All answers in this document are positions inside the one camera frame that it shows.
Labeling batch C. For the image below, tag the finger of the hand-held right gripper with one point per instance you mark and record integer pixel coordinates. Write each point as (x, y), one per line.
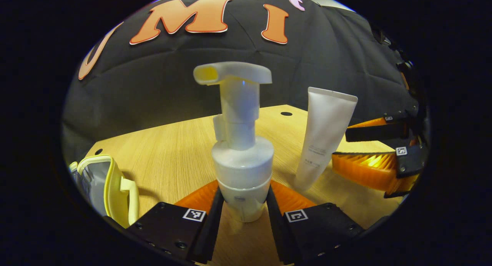
(376, 132)
(411, 162)

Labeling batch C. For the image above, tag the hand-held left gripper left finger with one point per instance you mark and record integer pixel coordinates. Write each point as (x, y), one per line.
(215, 227)

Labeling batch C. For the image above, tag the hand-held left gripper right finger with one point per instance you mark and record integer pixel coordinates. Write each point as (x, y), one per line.
(273, 227)

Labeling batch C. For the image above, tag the white squeeze tube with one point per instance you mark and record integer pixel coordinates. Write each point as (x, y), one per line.
(323, 135)

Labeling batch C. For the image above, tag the white pump bottle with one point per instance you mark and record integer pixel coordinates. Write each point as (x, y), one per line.
(242, 166)

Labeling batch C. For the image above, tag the pale yellow small suitcase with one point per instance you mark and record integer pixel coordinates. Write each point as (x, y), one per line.
(111, 189)

